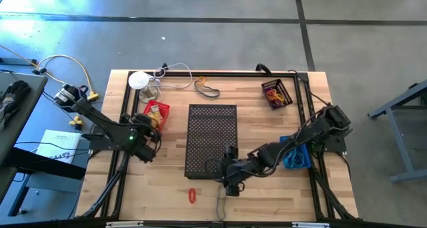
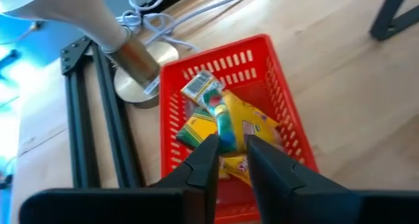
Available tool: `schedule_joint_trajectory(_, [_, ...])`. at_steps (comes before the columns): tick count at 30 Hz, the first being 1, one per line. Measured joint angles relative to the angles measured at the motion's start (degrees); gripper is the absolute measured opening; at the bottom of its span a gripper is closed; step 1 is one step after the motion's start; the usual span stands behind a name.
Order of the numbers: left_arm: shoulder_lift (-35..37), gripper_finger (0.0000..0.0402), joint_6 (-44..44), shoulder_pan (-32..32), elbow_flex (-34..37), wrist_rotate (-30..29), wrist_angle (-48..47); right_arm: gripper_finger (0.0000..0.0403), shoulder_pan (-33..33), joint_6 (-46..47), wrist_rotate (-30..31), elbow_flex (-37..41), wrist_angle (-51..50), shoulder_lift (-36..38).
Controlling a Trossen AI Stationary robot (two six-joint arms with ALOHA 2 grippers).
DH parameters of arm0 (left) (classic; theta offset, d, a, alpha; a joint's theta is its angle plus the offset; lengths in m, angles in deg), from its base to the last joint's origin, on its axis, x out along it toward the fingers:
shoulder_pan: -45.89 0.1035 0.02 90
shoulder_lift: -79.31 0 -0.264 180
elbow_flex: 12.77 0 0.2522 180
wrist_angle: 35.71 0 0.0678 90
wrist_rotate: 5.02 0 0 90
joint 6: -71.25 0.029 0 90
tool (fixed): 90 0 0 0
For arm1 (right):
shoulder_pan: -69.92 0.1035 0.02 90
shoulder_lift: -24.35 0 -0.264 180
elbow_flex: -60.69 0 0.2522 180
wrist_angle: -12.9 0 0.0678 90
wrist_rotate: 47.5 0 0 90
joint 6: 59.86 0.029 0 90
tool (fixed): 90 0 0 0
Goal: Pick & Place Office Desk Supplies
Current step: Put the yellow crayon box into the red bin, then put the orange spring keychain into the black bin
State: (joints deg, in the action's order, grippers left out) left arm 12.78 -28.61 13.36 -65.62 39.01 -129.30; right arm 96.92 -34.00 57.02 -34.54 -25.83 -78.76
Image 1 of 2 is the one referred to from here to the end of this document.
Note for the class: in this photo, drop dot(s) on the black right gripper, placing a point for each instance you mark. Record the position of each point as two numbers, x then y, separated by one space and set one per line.
241 171

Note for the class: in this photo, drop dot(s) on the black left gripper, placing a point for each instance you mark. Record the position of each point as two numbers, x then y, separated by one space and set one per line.
145 148

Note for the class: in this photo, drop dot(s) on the yellow crayon box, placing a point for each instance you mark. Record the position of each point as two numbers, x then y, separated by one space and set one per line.
158 119
154 110

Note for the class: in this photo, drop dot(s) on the blue rubber band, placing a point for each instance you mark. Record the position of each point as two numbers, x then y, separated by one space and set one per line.
290 158
209 96
301 162
295 154
217 208

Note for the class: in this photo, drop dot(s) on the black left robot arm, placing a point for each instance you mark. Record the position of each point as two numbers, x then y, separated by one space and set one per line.
100 121

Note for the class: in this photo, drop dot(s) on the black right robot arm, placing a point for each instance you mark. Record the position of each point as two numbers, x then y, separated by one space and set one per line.
300 141

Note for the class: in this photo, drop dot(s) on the red plastic basket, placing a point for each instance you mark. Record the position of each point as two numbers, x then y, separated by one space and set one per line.
165 108

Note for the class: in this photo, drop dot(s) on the black perforated metal shelf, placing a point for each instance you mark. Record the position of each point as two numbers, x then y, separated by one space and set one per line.
210 134

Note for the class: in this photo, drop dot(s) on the white mushroom lamp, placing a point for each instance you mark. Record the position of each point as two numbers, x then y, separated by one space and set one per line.
138 80

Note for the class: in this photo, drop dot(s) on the blue plastic basket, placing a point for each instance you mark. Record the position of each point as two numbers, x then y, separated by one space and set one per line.
308 164

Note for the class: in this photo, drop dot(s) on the white booklet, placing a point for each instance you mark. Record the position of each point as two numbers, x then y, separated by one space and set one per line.
56 144

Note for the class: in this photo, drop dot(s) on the black plastic basket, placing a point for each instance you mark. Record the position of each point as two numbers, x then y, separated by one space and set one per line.
278 82

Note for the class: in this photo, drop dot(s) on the black side table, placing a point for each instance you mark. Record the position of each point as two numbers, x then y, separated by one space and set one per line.
23 114

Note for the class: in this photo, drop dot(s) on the black work gloves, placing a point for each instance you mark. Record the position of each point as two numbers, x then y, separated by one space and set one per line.
11 98

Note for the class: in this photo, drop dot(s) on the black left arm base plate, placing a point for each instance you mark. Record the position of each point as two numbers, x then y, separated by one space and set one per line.
100 145

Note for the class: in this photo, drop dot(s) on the silver metal bracket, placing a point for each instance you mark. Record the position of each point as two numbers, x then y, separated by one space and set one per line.
310 225
123 224

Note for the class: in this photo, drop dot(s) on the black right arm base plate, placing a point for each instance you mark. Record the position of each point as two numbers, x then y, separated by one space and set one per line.
337 147

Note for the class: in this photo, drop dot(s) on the grey metal table frame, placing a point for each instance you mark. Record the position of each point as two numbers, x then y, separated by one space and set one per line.
410 175

